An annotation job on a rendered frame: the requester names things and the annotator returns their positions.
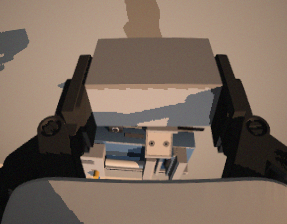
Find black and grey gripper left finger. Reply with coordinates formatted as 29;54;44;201
0;55;97;224

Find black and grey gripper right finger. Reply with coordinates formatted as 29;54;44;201
211;54;287;184

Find grey rectangular block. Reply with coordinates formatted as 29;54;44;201
85;37;223;126

